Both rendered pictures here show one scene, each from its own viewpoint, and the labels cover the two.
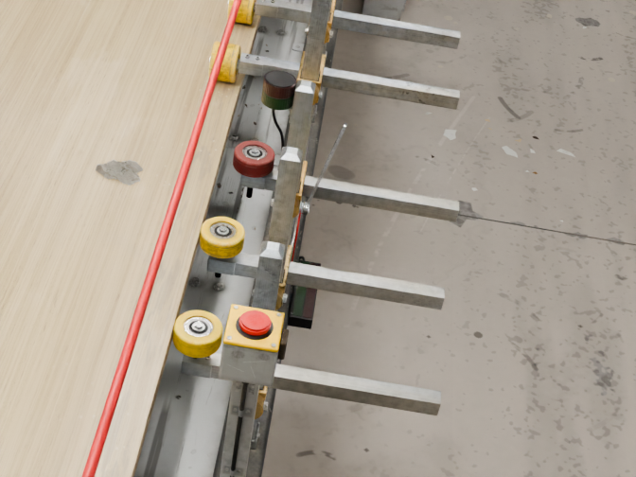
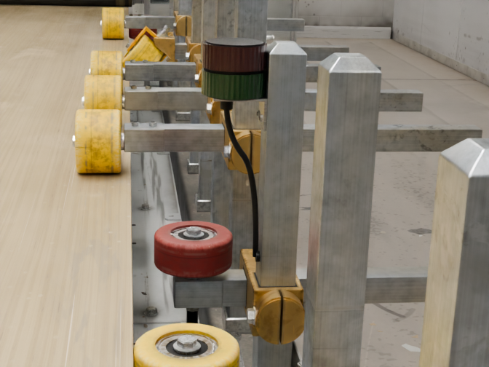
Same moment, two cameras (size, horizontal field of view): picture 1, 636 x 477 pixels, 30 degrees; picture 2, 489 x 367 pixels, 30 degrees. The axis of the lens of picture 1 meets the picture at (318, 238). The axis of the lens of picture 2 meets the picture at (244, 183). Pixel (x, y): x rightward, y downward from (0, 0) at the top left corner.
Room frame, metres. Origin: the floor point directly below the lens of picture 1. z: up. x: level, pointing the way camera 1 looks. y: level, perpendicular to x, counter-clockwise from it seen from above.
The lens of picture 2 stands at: (1.00, 0.20, 1.22)
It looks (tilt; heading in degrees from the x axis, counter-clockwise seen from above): 16 degrees down; 353
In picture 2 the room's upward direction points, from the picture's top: 2 degrees clockwise
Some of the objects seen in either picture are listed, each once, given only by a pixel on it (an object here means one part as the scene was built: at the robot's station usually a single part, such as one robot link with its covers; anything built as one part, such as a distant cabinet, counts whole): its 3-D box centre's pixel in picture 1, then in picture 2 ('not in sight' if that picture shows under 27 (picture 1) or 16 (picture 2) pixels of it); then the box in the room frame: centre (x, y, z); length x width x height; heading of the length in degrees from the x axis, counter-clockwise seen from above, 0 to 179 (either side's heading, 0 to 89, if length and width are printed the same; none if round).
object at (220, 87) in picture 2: (277, 96); (233, 81); (1.84, 0.12, 1.07); 0.06 x 0.06 x 0.02
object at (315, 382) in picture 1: (310, 382); not in sight; (1.38, -0.03, 0.82); 0.43 x 0.03 x 0.04; 91
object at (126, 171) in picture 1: (120, 166); not in sight; (1.75, 0.39, 0.91); 0.09 x 0.07 x 0.02; 84
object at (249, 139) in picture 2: (309, 79); (244, 140); (2.11, 0.08, 0.95); 0.14 x 0.06 x 0.05; 1
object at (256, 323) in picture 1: (255, 325); not in sight; (1.08, 0.06, 1.22); 0.04 x 0.04 x 0.02
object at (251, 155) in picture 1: (252, 173); (193, 280); (1.88, 0.15, 0.85); 0.08 x 0.08 x 0.11
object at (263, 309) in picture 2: (288, 188); (268, 293); (1.86, 0.07, 0.85); 0.14 x 0.06 x 0.05; 1
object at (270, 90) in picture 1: (279, 84); (234, 54); (1.84, 0.12, 1.10); 0.06 x 0.06 x 0.02
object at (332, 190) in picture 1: (349, 194); (378, 286); (1.88, -0.05, 0.84); 0.43 x 0.03 x 0.04; 91
